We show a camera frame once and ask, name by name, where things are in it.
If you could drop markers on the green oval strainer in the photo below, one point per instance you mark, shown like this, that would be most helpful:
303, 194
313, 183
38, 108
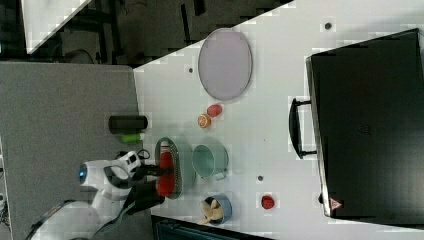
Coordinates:
180, 152

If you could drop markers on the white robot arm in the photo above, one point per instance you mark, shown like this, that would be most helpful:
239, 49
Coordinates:
122, 186

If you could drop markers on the mint green cup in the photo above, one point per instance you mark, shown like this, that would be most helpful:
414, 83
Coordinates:
210, 160

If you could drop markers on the beige toy in bowl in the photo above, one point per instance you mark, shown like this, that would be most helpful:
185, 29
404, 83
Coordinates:
211, 212

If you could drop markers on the blue crate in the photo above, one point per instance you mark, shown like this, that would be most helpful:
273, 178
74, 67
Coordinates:
171, 229

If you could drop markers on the green toy vegetable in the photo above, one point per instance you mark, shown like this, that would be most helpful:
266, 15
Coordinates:
132, 138

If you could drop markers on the blue bowl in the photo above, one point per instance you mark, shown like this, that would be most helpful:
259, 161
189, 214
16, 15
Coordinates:
224, 203

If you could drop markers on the red toy strawberry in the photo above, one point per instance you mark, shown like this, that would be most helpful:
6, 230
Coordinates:
214, 110
267, 202

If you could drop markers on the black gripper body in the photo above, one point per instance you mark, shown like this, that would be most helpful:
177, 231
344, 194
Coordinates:
144, 195

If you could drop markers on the round grey plate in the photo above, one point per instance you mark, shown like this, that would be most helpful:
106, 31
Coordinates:
225, 64

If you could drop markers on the black toaster oven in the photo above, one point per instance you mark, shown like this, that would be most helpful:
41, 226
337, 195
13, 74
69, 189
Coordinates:
366, 103

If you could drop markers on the orange slice toy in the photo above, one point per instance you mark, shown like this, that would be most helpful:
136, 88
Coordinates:
204, 120

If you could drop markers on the red ketchup bottle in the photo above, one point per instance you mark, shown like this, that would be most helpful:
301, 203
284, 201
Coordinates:
166, 182

